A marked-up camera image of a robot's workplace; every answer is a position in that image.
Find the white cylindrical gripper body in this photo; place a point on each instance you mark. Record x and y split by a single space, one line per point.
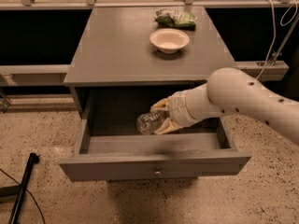
179 110

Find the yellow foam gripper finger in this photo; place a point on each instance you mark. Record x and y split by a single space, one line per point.
163 105
168 126

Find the clear plastic water bottle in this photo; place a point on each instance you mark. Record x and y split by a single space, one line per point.
150 122

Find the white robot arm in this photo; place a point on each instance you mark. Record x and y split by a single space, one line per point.
230 91

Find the round metal drawer knob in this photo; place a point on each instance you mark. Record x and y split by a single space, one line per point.
157 173

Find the open grey top drawer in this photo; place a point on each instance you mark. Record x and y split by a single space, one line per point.
110 147

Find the grey wooden nightstand cabinet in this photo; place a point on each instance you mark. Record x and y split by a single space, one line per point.
115 50

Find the white paper bowl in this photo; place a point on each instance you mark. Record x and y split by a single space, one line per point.
168 40

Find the green chip bag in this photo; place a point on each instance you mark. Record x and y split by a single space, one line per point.
175 19

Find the black stand leg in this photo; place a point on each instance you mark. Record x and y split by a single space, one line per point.
19 189

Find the aluminium frame railing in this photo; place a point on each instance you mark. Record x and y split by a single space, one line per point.
39 38

